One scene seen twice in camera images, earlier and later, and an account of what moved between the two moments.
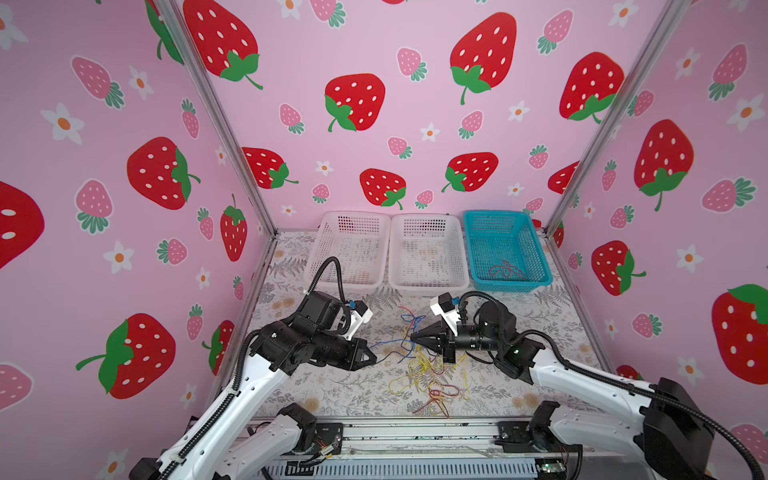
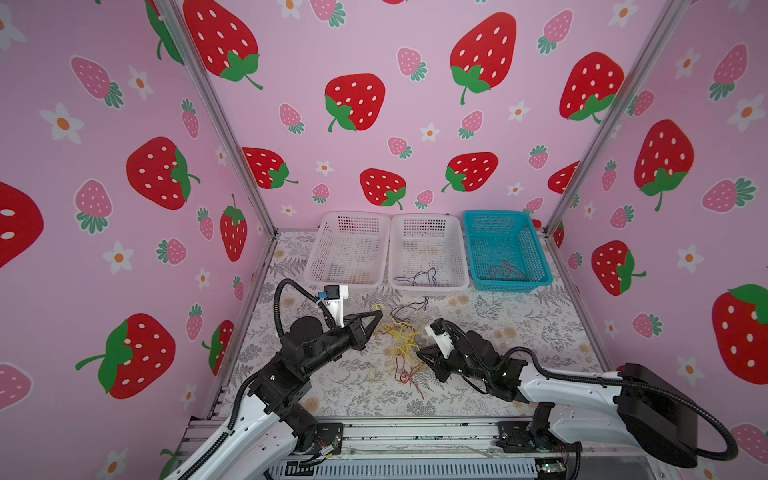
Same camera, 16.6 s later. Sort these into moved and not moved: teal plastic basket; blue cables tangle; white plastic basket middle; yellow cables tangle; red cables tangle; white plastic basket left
Moved: yellow cables tangle; blue cables tangle; red cables tangle
Not moved: teal plastic basket; white plastic basket middle; white plastic basket left
